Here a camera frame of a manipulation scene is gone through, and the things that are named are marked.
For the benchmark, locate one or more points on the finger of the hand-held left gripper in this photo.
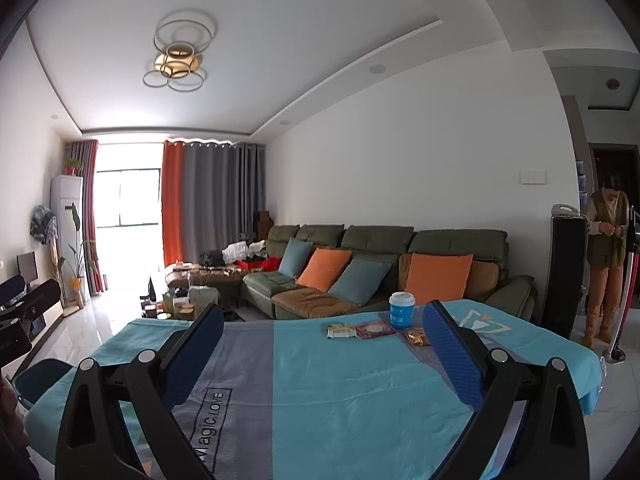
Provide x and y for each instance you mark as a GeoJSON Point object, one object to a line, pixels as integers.
{"type": "Point", "coordinates": [42, 297]}
{"type": "Point", "coordinates": [12, 287]}

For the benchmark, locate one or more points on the small blue-grey pillow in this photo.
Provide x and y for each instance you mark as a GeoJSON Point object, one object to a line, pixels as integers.
{"type": "Point", "coordinates": [295, 257]}

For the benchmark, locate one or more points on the balcony window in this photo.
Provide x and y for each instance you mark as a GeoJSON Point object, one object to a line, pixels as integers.
{"type": "Point", "coordinates": [130, 200]}

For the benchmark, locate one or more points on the red cloth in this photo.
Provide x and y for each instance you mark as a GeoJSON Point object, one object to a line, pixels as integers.
{"type": "Point", "coordinates": [267, 264]}

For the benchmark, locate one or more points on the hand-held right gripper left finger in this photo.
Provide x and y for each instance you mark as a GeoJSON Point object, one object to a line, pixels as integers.
{"type": "Point", "coordinates": [197, 355]}

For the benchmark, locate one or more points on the brown seat cover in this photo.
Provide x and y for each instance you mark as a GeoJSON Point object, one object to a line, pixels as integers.
{"type": "Point", "coordinates": [310, 300]}

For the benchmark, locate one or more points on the brown box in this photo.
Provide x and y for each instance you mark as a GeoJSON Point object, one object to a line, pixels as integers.
{"type": "Point", "coordinates": [262, 225]}

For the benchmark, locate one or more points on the wide orange pillow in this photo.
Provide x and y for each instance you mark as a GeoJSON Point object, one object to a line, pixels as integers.
{"type": "Point", "coordinates": [437, 277]}

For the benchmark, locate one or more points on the silver red upright pole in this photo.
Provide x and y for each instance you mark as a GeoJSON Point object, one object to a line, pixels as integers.
{"type": "Point", "coordinates": [622, 300]}

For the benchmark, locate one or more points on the large blue-grey pillow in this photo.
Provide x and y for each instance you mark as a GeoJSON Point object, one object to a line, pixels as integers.
{"type": "Point", "coordinates": [357, 280]}

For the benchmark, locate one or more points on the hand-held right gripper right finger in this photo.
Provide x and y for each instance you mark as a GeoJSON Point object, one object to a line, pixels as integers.
{"type": "Point", "coordinates": [450, 355]}

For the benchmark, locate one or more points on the red snack packet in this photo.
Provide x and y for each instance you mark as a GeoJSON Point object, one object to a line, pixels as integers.
{"type": "Point", "coordinates": [375, 330]}

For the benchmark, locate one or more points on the black tower fan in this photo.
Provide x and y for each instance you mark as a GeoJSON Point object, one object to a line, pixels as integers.
{"type": "Point", "coordinates": [565, 270]}

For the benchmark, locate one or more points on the white clothes pile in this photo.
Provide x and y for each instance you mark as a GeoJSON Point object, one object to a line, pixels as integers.
{"type": "Point", "coordinates": [237, 252]}

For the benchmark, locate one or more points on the white yellow snack packet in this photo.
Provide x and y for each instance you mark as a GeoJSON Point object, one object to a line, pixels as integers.
{"type": "Point", "coordinates": [341, 331]}

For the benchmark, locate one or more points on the teal grey printed blanket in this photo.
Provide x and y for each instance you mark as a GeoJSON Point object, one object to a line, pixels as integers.
{"type": "Point", "coordinates": [320, 385]}

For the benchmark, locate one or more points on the blue patterned hanging cloth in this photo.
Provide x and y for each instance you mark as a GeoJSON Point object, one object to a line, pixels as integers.
{"type": "Point", "coordinates": [42, 225]}

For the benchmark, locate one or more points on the green sofa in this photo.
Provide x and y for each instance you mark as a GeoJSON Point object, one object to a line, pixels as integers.
{"type": "Point", "coordinates": [380, 240]}

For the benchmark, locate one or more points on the group of glass jars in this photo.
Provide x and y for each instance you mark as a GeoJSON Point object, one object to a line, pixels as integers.
{"type": "Point", "coordinates": [175, 307]}

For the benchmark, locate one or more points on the blue chair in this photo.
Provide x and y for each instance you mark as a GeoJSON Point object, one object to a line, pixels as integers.
{"type": "Point", "coordinates": [40, 377]}

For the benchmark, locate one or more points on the white standing air conditioner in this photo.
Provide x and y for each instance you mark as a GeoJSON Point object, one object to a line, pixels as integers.
{"type": "Point", "coordinates": [65, 195]}

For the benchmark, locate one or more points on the blue white paper cup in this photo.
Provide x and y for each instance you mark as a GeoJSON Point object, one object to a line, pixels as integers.
{"type": "Point", "coordinates": [402, 315]}

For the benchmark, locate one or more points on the person's left forearm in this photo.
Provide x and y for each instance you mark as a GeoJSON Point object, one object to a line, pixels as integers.
{"type": "Point", "coordinates": [10, 425]}

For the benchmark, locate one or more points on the tall plant in yellow pot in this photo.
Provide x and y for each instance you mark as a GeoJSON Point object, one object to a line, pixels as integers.
{"type": "Point", "coordinates": [75, 285]}

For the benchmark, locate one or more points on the wide orange grey curtain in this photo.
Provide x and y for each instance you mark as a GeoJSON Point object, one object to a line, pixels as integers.
{"type": "Point", "coordinates": [215, 200]}

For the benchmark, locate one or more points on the black white TV cabinet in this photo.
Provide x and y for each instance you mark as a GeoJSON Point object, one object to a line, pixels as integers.
{"type": "Point", "coordinates": [40, 327]}

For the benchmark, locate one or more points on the small gold wrapper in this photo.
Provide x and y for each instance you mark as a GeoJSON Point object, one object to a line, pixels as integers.
{"type": "Point", "coordinates": [417, 337]}

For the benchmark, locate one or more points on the narrow grey orange curtain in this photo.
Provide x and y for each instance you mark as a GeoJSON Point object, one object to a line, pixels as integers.
{"type": "Point", "coordinates": [82, 185]}

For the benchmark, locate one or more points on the small green potted plant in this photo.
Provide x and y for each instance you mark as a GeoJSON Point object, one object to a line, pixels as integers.
{"type": "Point", "coordinates": [72, 166]}

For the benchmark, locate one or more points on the dark glass coffee table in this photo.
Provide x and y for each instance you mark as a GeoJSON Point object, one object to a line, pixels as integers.
{"type": "Point", "coordinates": [230, 312]}

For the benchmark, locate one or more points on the slim orange pillow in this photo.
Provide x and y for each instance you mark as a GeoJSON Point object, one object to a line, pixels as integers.
{"type": "Point", "coordinates": [325, 267]}

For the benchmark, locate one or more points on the black bag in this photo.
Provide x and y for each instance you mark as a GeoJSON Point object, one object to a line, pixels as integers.
{"type": "Point", "coordinates": [212, 257]}

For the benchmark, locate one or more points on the black monitor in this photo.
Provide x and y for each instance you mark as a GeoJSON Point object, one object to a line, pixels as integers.
{"type": "Point", "coordinates": [27, 267]}

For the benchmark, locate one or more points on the brown patterned throw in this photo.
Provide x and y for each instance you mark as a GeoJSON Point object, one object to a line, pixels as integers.
{"type": "Point", "coordinates": [210, 277]}

